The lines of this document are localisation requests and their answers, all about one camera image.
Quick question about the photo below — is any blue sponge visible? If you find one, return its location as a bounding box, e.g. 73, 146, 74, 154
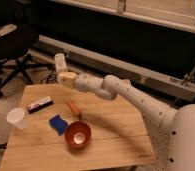
49, 115, 68, 135

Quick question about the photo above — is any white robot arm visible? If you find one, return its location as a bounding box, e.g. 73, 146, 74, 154
54, 53, 195, 171

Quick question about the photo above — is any black office chair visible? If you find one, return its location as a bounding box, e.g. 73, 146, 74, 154
0, 23, 53, 98

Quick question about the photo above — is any metal frame beam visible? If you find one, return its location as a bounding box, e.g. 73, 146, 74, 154
34, 35, 195, 102

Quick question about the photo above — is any metal clamp rod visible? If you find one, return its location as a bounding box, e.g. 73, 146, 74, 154
182, 66, 195, 86

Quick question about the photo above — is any black cable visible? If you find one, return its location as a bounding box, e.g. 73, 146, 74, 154
40, 70, 59, 85

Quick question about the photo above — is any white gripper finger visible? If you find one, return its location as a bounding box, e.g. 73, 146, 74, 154
54, 53, 68, 74

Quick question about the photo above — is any white plastic cup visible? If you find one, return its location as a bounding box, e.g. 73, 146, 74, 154
6, 107, 28, 129

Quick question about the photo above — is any red bowl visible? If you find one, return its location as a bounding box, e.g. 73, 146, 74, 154
65, 121, 91, 148

